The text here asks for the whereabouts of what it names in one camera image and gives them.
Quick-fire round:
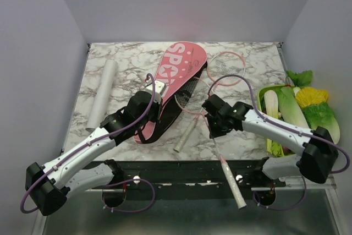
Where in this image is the green leafy vegetable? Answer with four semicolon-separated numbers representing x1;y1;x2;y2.
286;70;313;87

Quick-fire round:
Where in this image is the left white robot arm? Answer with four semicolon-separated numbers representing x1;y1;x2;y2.
24;89;162;216

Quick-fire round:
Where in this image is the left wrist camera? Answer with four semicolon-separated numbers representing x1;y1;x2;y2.
144;80;167;102

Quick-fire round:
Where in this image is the pink badminton racket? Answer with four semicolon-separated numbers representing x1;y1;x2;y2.
207;51;246;209

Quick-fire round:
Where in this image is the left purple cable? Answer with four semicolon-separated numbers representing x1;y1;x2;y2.
20;73;156;214

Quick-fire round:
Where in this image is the black mounting base plate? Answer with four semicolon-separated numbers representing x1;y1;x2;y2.
56;159;306;201

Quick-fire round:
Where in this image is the white green leek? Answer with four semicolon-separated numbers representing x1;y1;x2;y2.
264;90;279;119

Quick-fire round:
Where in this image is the pink racket bag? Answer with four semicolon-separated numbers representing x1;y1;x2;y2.
134;41;207;144

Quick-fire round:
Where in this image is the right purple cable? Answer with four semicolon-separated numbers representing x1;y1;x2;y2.
206;74;351;210

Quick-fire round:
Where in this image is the aluminium rail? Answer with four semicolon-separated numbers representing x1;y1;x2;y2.
246;176;337;191

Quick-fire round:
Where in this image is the purple cable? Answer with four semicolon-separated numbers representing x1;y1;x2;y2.
206;74;351;210
20;73;156;214

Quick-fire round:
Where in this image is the white green bok choy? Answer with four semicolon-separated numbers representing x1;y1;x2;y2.
276;86;309;128

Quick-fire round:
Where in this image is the white shuttlecock tube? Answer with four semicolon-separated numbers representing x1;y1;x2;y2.
86;59;117;133

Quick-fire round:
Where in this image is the yellow green napa cabbage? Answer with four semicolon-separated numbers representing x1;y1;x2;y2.
294;87;340;144

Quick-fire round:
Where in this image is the green vegetable basket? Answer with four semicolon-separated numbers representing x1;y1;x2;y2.
257;83;336;157

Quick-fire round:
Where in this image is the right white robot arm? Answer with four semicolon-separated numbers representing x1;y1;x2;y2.
202;95;338;187

